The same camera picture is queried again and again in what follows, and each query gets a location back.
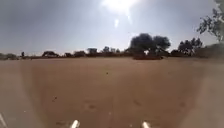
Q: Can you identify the large dark tree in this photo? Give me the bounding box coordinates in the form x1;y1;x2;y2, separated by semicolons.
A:
125;32;172;60

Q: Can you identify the brown dirt field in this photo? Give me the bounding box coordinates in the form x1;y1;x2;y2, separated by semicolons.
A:
0;55;224;128

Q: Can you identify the leafy tree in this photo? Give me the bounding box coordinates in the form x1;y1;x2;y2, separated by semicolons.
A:
196;0;224;43

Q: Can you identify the robot's own part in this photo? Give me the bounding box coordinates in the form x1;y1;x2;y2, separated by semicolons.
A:
70;119;81;128
141;121;151;128

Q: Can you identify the row of distant trees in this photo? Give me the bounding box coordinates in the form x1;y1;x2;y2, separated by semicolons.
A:
0;37;224;61

